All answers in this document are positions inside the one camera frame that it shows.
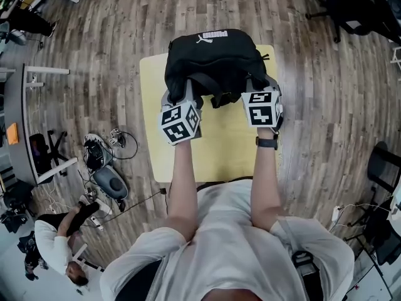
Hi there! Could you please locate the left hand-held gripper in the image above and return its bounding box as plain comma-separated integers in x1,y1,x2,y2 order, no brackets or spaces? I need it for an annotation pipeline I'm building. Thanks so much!
160,78,206,147

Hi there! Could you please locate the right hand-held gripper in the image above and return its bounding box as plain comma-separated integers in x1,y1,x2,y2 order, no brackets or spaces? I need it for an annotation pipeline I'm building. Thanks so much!
241,73,284,135

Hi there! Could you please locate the black backpack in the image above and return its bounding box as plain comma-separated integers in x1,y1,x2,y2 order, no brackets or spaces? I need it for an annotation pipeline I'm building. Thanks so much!
164,28,271,110

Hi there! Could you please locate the person's right forearm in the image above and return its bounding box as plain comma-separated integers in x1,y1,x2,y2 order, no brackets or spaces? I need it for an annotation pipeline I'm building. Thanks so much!
249,127,283,232

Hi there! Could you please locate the person's left forearm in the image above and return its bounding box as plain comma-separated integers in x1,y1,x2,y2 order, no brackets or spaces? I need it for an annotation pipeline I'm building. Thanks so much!
165,137,202,241

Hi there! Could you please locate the black wristwatch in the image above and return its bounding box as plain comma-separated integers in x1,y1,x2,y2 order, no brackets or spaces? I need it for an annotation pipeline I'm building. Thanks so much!
254,137,279,151

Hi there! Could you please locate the yellow table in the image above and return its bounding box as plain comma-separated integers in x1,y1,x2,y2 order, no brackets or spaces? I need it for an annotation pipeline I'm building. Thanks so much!
139,45,283,184

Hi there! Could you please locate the grey oval pod device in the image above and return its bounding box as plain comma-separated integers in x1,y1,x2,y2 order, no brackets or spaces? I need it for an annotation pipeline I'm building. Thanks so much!
93,164,130,201

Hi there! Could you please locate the person's white shirt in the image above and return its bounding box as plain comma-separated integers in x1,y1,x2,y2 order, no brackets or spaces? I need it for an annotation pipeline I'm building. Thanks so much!
100,179,357,301

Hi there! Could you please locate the white power strip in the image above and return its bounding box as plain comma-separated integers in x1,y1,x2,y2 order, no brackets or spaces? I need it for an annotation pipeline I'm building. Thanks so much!
89,215,105,232
331,205,343,226

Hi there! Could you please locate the black mesh chair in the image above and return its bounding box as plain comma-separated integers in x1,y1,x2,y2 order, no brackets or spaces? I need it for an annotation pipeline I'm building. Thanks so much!
366,140,401,195

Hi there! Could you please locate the black office chair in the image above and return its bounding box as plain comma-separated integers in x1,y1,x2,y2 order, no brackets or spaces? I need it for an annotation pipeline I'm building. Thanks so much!
305,0,401,45
29,130,70,176

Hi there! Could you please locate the black harness buckle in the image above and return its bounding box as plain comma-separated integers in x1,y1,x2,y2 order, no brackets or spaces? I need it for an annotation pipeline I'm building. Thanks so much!
291,250,318,277

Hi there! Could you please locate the grey desk with white legs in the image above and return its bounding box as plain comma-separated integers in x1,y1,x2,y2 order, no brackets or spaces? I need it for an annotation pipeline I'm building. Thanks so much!
3,63,79,187

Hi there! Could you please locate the orange notebook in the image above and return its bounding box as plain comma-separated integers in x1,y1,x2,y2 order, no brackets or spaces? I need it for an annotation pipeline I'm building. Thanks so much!
6,122,20,145

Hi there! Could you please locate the black equipment pile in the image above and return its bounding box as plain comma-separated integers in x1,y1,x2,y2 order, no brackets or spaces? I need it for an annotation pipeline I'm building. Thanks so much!
0,180,36,234

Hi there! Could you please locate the small grey device with cable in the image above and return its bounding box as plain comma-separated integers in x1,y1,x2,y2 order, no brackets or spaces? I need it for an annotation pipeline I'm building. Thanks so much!
108,128,127,148

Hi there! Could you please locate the open grey device with wires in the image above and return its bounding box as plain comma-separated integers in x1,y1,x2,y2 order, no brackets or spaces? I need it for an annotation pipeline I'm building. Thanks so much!
83,133,115,169

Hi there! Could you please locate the black floor cable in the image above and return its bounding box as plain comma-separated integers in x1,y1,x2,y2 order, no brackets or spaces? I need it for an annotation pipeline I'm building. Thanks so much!
102,187,168,223

